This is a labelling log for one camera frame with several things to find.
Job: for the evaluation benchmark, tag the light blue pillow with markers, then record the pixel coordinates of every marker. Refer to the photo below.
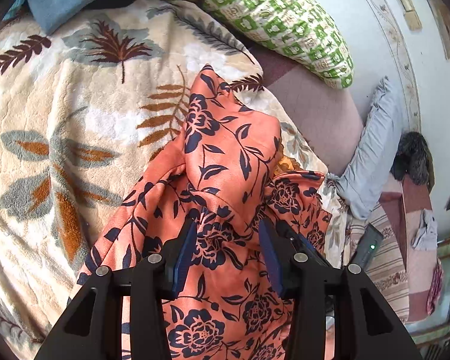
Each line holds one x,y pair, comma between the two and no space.
363,179

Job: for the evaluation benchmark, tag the teal striped cloth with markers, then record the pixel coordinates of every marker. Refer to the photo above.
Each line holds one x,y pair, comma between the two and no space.
15,10

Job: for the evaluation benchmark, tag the pink cloth on rail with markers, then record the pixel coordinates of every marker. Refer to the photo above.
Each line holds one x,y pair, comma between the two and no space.
434,292

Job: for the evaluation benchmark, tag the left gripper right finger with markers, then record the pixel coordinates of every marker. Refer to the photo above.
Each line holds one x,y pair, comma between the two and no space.
366,327

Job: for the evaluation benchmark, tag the black furry item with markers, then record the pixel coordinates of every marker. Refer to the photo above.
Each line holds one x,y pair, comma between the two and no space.
412,159

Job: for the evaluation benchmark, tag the orange floral blouse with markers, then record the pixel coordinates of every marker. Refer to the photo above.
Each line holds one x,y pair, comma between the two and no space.
221,171

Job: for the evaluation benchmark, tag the wall switch plate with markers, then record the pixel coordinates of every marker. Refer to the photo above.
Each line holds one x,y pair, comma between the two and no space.
410,15

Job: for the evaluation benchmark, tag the cream leaf-pattern blanket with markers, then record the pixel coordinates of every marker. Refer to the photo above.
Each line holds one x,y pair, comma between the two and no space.
82,112

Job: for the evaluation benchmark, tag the pink bed sheet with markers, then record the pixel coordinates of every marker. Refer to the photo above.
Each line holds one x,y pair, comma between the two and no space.
326,117

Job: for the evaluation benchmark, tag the framed wall picture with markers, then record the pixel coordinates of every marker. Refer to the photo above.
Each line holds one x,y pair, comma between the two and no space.
441,15

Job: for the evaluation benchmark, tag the striped floral quilt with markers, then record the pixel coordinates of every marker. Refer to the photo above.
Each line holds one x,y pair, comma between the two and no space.
387,269

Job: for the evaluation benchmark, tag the green patterned pillow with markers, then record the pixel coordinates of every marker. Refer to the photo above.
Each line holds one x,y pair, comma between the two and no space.
300,30

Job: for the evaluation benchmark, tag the small grey white cloth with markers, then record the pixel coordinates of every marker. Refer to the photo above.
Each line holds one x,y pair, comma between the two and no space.
425,238

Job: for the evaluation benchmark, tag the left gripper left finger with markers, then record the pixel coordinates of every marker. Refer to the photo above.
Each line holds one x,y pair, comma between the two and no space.
91,325

